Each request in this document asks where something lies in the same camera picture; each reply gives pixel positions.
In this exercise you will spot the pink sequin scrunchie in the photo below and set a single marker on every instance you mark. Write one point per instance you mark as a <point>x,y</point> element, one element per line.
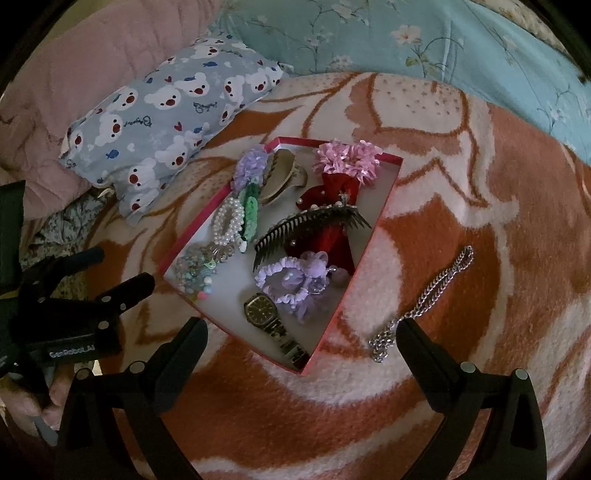
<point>351,159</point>

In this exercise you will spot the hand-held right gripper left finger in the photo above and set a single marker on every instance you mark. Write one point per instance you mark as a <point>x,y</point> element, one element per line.
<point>189,341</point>

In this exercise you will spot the teal floral bedsheet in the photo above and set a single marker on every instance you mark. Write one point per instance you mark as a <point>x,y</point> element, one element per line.
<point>369,32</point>

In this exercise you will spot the dark hair comb with pearls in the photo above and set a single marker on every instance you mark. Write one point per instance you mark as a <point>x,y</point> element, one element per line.
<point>295,226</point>

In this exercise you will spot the red velvet bow hair clip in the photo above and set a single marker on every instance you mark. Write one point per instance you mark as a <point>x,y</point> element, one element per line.
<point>337,244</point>

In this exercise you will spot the person's left hand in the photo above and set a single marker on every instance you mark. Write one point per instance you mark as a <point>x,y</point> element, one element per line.
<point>57,392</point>

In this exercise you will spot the purple ruffled scrunchie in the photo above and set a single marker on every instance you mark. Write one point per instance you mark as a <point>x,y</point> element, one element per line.
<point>268,272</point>

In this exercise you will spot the red jewelry box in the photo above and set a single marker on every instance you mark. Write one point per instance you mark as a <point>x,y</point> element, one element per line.
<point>231,302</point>

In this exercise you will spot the pink quilt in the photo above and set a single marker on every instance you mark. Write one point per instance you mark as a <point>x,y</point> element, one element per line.
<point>69,69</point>

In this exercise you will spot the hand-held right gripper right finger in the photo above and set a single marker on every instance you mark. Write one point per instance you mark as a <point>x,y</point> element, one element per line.
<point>415,346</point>

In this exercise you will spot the beige claw hair clip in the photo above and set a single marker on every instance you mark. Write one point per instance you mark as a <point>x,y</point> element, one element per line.
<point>281,170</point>

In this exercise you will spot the orange and white blanket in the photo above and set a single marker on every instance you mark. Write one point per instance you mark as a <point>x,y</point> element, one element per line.
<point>415,184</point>

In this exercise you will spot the grey patterned cloth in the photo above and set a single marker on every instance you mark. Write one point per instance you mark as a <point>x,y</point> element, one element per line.
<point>69,221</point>

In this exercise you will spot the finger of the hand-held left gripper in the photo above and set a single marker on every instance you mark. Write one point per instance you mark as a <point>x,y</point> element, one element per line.
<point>129,290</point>
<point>83,261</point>

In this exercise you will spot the bear print pillow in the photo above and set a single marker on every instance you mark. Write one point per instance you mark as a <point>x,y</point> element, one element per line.
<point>161,115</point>

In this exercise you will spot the metal wristwatch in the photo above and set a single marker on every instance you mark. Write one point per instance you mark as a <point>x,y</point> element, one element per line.
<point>261,308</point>

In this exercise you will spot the purple sequin scrunchie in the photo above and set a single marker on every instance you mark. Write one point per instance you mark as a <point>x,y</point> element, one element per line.
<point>251,166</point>

